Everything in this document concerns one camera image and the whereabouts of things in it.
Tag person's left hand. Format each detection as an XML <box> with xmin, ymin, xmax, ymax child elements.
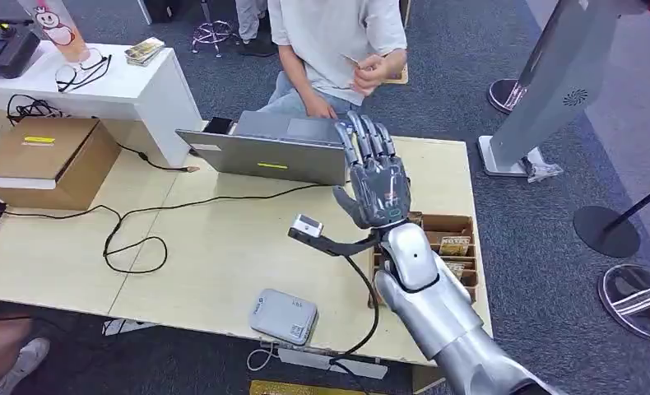
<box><xmin>352</xmin><ymin>53</ymin><xmax>394</xmax><ymax>98</ymax></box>

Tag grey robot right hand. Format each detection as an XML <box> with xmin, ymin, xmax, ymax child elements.
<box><xmin>332</xmin><ymin>110</ymin><xmax>413</xmax><ymax>230</ymax></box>

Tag person's right hand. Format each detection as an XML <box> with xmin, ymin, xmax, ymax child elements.
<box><xmin>303</xmin><ymin>92</ymin><xmax>338</xmax><ymax>120</ymax></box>

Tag person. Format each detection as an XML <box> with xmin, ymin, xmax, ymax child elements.
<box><xmin>259</xmin><ymin>0</ymin><xmax>409</xmax><ymax>120</ymax></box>

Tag wooden card box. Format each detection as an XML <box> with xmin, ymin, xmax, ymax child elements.
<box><xmin>367</xmin><ymin>211</ymin><xmax>479</xmax><ymax>309</ymax></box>

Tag grey laptop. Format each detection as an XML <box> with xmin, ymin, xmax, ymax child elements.
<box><xmin>174</xmin><ymin>110</ymin><xmax>359</xmax><ymax>188</ymax></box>

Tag black phone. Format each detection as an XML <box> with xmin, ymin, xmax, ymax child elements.
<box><xmin>202</xmin><ymin>116</ymin><xmax>234</xmax><ymax>137</ymax></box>

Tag standing person's legs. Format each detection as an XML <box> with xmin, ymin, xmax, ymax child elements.
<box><xmin>234</xmin><ymin>0</ymin><xmax>277</xmax><ymax>58</ymax></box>

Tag chrome chair base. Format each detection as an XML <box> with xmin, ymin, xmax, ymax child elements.
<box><xmin>191</xmin><ymin>21</ymin><xmax>242</xmax><ymax>58</ymax></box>

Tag small chrome stanchion base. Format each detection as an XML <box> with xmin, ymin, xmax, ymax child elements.
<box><xmin>487</xmin><ymin>78</ymin><xmax>529</xmax><ymax>117</ymax></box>

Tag flat grey device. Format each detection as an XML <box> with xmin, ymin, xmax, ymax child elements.
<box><xmin>247</xmin><ymin>289</ymin><xmax>319</xmax><ymax>346</ymax></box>

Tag white cabinet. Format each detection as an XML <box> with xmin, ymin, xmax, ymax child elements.
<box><xmin>0</xmin><ymin>40</ymin><xmax>203</xmax><ymax>169</ymax></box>

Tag stack of cards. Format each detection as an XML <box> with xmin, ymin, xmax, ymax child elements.
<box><xmin>124</xmin><ymin>36</ymin><xmax>167</xmax><ymax>67</ymax></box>

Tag white power strip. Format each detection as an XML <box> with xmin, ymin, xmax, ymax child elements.
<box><xmin>276</xmin><ymin>347</ymin><xmax>388</xmax><ymax>381</ymax></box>

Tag black bag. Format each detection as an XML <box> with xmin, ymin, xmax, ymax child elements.
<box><xmin>142</xmin><ymin>0</ymin><xmax>182</xmax><ymax>24</ymax></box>

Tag grey kiosk stand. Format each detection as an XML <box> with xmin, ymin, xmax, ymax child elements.
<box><xmin>477</xmin><ymin>0</ymin><xmax>650</xmax><ymax>185</ymax></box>

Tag yellow floor sign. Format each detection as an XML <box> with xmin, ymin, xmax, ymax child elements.
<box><xmin>248</xmin><ymin>379</ymin><xmax>381</xmax><ymax>395</ymax></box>

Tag black stanchion with pole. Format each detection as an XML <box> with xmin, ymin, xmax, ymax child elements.
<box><xmin>573</xmin><ymin>175</ymin><xmax>650</xmax><ymax>259</ymax></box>

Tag black framed glasses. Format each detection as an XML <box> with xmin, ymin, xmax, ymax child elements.
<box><xmin>56</xmin><ymin>53</ymin><xmax>114</xmax><ymax>94</ymax></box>

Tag cartoon printed standee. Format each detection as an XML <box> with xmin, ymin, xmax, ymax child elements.
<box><xmin>16</xmin><ymin>0</ymin><xmax>91</xmax><ymax>65</ymax></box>

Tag large chrome stanchion base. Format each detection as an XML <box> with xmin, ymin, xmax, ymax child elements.
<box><xmin>597</xmin><ymin>264</ymin><xmax>650</xmax><ymax>342</ymax></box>

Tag brown cardboard box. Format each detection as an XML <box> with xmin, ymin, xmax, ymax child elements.
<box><xmin>0</xmin><ymin>117</ymin><xmax>123</xmax><ymax>212</ymax></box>

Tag white floor plate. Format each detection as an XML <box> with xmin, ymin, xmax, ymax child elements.
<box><xmin>102</xmin><ymin>318</ymin><xmax>160</xmax><ymax>337</ymax></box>

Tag black equipment case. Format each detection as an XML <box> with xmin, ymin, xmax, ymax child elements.
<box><xmin>0</xmin><ymin>17</ymin><xmax>43</xmax><ymax>80</ymax></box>

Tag seated person's leg and shoe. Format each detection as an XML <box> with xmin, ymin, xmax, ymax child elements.
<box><xmin>0</xmin><ymin>313</ymin><xmax>51</xmax><ymax>395</ymax></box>

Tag wooden chair frame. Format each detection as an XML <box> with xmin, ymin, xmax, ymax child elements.
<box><xmin>388</xmin><ymin>0</ymin><xmax>411</xmax><ymax>86</ymax></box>

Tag black camera bracket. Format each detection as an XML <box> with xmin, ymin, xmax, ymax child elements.
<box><xmin>287</xmin><ymin>225</ymin><xmax>383</xmax><ymax>258</ymax></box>

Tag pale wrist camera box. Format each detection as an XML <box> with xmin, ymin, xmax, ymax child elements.
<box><xmin>292</xmin><ymin>213</ymin><xmax>325</xmax><ymax>239</ymax></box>

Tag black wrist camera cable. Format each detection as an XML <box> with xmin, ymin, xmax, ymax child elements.
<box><xmin>329</xmin><ymin>253</ymin><xmax>382</xmax><ymax>377</ymax></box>

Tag long black power cable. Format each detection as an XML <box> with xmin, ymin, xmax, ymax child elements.
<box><xmin>0</xmin><ymin>179</ymin><xmax>337</xmax><ymax>276</ymax></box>

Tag short black cable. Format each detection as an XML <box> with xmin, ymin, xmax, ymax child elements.
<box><xmin>116</xmin><ymin>142</ymin><xmax>201</xmax><ymax>174</ymax></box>

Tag white cable loop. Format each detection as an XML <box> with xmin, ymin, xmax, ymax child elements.
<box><xmin>247</xmin><ymin>340</ymin><xmax>280</xmax><ymax>374</ymax></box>

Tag black cable bundle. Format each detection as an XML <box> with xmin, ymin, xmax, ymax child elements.
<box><xmin>6</xmin><ymin>94</ymin><xmax>67</xmax><ymax>128</ymax></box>

